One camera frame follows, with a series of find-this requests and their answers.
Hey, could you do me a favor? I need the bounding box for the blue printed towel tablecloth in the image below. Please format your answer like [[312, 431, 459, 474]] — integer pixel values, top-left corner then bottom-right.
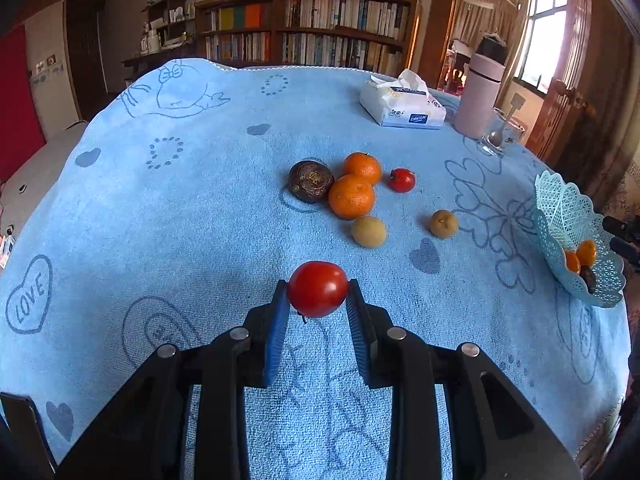
[[0, 57, 632, 480]]

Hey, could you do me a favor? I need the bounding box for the small red tomato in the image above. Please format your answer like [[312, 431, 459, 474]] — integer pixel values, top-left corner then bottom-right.
[[387, 167, 417, 194]]

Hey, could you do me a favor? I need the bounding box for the clear drinking glass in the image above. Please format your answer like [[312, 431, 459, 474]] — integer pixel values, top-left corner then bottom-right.
[[477, 107, 526, 157]]

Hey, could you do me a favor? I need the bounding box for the brown kiwi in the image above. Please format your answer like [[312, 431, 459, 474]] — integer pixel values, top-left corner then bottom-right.
[[428, 209, 460, 239]]

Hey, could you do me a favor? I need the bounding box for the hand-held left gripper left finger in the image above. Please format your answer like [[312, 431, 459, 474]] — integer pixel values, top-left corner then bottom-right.
[[54, 279, 291, 480]]

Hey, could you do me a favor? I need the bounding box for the red wall panel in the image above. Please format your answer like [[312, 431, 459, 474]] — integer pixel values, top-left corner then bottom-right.
[[0, 25, 47, 181]]

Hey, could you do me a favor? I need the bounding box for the spoon in glass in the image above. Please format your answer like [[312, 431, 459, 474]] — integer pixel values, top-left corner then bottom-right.
[[487, 92, 526, 147]]

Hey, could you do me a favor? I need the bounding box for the pink thermos bottle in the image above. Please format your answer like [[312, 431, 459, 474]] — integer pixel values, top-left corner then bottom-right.
[[454, 51, 503, 140]]

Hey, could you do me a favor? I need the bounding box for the yellow-green kiwi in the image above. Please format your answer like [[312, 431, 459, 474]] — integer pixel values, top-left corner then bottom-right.
[[350, 216, 388, 249]]

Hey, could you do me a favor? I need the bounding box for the beige curtain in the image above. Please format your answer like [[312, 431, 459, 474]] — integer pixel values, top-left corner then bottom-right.
[[452, 0, 531, 93]]

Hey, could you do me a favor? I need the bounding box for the brass door knob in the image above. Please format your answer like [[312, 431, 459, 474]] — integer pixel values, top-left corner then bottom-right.
[[550, 80, 598, 118]]

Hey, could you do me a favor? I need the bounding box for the black hanging garment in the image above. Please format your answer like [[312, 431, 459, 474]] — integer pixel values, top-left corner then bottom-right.
[[477, 32, 508, 66]]

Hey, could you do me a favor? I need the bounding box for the dark wooden door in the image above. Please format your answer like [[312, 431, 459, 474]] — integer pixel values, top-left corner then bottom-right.
[[65, 0, 108, 121]]

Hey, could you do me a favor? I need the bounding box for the white tissue pack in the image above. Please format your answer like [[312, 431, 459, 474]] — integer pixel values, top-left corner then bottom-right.
[[359, 69, 447, 130]]

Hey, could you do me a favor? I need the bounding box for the light blue lattice fruit basket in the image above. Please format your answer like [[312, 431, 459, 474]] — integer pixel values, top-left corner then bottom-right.
[[531, 170, 626, 308]]

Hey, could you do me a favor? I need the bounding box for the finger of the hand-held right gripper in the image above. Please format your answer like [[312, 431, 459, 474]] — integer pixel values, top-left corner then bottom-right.
[[611, 237, 640, 267], [602, 215, 640, 243]]

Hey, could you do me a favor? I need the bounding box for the large red tomato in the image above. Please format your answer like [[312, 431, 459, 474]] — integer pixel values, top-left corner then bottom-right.
[[286, 260, 349, 319]]

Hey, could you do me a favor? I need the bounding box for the large wooden bookshelf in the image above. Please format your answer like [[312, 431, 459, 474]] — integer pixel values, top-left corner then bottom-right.
[[195, 0, 418, 73]]

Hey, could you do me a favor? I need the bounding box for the window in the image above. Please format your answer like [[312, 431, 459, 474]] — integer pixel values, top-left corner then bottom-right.
[[520, 0, 571, 92]]

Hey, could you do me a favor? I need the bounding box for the small dark wooden shelf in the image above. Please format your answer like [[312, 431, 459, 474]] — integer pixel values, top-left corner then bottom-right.
[[122, 0, 198, 81]]

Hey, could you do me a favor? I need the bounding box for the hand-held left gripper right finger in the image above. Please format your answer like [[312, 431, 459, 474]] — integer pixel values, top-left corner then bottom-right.
[[345, 279, 583, 480]]

